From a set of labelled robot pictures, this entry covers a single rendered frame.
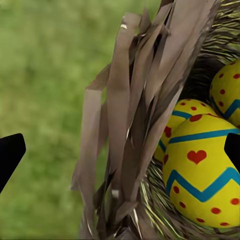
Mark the wicker basket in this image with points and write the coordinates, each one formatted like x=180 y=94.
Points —
x=145 y=79

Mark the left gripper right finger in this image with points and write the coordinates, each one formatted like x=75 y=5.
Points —
x=232 y=149

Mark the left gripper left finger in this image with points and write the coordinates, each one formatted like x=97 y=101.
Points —
x=12 y=149

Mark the easter egg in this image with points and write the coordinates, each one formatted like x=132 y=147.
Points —
x=183 y=110
x=198 y=176
x=224 y=92

